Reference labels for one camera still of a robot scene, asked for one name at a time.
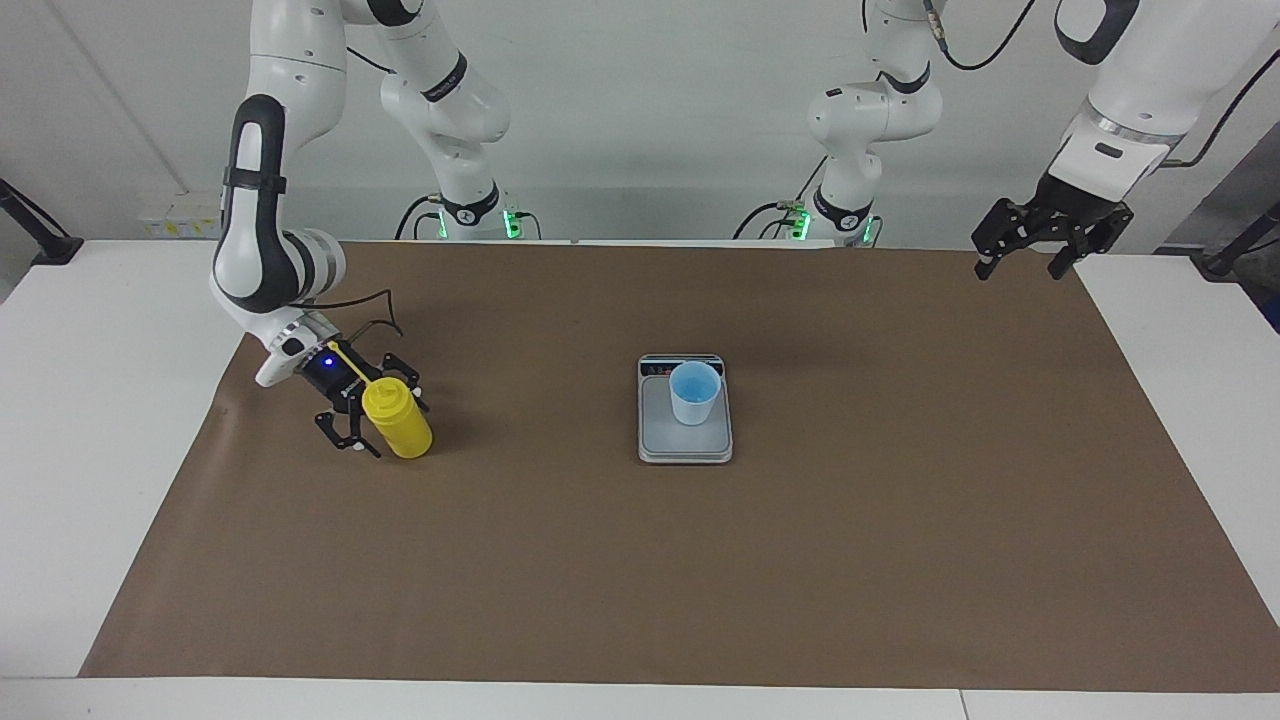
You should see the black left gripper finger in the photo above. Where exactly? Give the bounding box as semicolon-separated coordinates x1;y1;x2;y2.
972;200;1021;281
1047;232;1101;281

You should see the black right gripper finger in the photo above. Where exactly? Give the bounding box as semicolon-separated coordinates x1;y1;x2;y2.
315;395;383;460
382;352;431;413

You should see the yellow squeeze bottle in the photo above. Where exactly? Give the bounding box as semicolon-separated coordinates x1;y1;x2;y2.
328;342;434;460

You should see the light blue plastic cup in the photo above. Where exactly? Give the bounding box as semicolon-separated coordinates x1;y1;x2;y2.
669;361;723;427

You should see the silver digital kitchen scale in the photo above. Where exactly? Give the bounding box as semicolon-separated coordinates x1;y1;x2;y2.
637;353;734;465

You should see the black clamp stand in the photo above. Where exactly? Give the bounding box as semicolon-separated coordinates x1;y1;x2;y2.
0;178;85;267
1190;200;1280;280

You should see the brown paper table mat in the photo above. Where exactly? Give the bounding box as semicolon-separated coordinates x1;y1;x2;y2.
80;240;1280;694

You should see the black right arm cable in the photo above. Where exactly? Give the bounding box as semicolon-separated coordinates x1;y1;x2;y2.
288;45;404;343

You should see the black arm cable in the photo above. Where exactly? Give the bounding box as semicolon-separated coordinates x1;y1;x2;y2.
288;45;404;343
925;0;1280;171

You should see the black base cable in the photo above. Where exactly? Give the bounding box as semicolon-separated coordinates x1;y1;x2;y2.
733;150;833;241
395;193;446;241

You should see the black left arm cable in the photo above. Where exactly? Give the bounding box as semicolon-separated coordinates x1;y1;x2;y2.
925;0;1280;171

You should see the pale yellow wall socket box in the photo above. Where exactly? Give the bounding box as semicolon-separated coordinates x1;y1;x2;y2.
138;205;224;240

